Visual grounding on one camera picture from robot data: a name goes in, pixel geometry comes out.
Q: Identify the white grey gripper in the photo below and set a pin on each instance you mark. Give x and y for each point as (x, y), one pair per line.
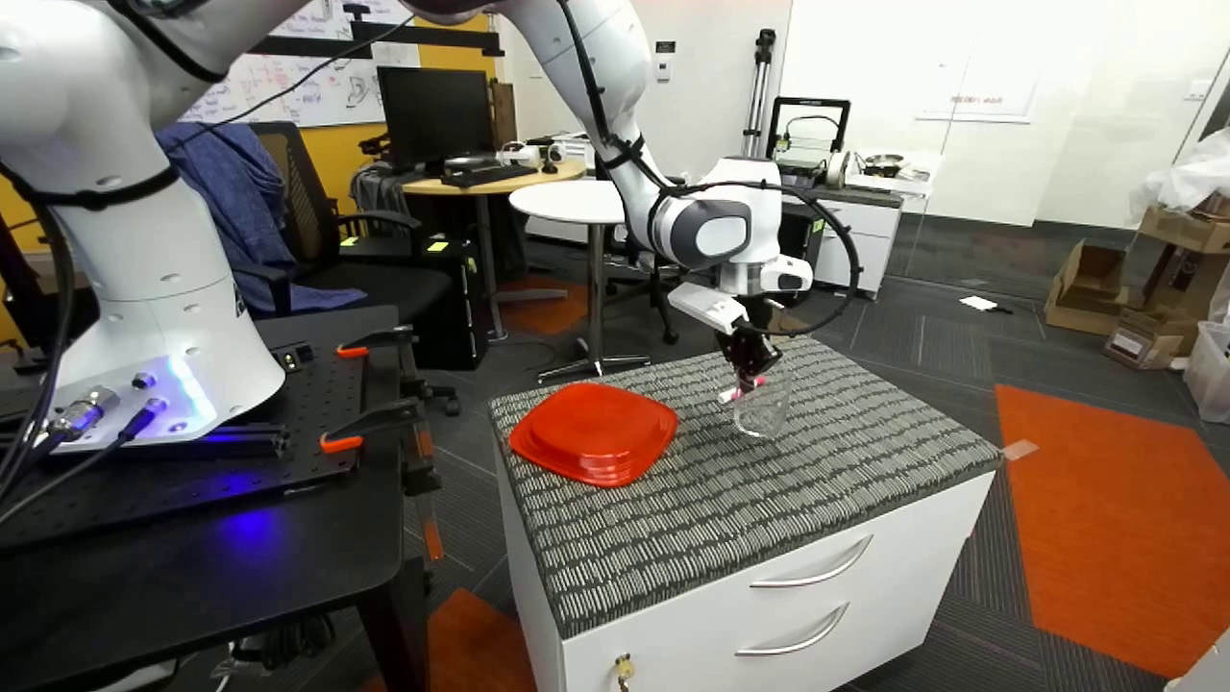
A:
(736, 309)

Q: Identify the clear glass cup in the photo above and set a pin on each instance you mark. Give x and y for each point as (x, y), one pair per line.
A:
(759, 410)

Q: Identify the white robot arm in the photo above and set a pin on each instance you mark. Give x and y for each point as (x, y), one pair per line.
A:
(89, 83)

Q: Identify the grey patterned table mat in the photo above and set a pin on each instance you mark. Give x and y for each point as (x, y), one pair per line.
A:
(850, 446)

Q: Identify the red plastic plate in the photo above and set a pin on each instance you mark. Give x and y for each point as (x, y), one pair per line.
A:
(592, 434)

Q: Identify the white drawer cabinet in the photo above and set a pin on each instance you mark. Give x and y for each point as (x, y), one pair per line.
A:
(805, 621)

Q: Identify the wooden desk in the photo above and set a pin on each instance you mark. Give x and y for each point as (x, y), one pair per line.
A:
(481, 196)

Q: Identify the right orange black clamp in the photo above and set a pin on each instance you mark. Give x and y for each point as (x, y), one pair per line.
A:
(398, 335)

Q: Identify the orange black clamp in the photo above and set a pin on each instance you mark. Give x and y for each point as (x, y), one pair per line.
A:
(398, 335)
(352, 434)

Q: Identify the black computer monitor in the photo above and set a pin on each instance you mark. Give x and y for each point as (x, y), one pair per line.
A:
(435, 111)

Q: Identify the left orange black clamp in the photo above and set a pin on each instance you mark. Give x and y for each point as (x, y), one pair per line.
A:
(352, 434)

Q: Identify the black office chair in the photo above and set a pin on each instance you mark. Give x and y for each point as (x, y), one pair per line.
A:
(390, 253)

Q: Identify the open cardboard boxes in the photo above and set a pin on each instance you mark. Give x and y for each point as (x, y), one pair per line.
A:
(1146, 302)

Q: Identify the black work table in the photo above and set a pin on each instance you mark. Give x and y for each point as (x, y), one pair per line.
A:
(89, 610)

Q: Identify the blue jacket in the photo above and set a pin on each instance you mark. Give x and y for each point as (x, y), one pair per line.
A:
(244, 193)

